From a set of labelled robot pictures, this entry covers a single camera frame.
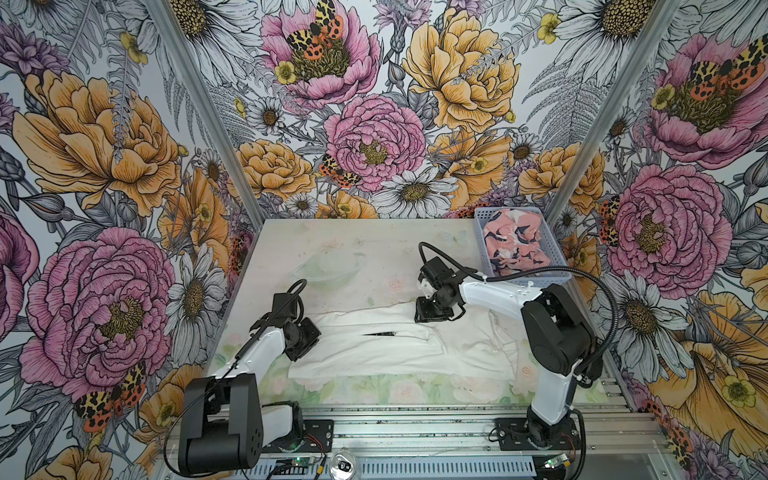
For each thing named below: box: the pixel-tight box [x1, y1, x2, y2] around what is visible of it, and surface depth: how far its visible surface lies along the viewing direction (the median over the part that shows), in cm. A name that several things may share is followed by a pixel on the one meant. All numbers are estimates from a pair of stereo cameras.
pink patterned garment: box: [483, 209, 551, 278], surface depth 113 cm
